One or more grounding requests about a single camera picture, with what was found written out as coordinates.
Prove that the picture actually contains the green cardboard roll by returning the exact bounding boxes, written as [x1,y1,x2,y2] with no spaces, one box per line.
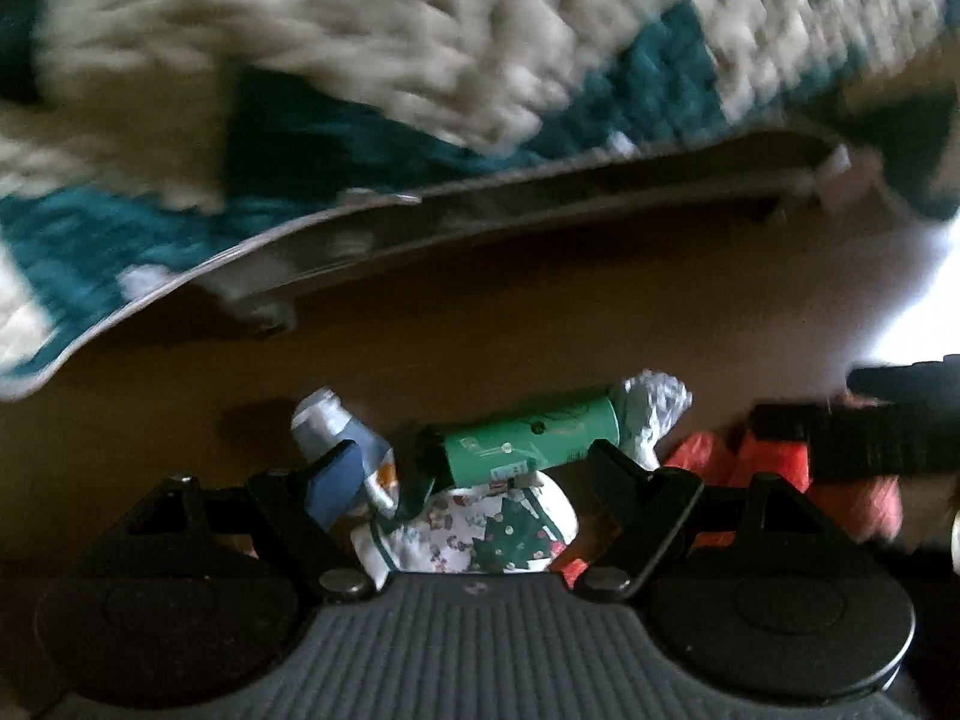
[409,384,622,492]

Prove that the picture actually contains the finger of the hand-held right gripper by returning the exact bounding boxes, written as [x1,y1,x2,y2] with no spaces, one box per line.
[846,361,960,403]
[750,403,960,481]

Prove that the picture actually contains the holiday print paper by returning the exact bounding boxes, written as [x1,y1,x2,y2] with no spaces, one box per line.
[351,474,578,587]

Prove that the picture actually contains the crumpled silver foil wrapper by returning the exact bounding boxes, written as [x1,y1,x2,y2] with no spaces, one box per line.
[611,370,692,470]

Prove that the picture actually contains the blue and white crumpled wrapper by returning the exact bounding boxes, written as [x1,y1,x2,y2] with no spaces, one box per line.
[291,388,398,518]

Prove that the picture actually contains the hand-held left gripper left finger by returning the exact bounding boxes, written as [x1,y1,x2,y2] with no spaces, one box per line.
[112,441,376,605]

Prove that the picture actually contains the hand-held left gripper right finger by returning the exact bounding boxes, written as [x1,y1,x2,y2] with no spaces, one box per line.
[574,444,848,602]

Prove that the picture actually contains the red plastic wrapper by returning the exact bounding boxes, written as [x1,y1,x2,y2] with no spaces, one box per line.
[664,431,740,488]

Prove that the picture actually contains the teal and cream knitted blanket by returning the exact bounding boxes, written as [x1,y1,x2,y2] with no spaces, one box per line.
[0,0,960,400]

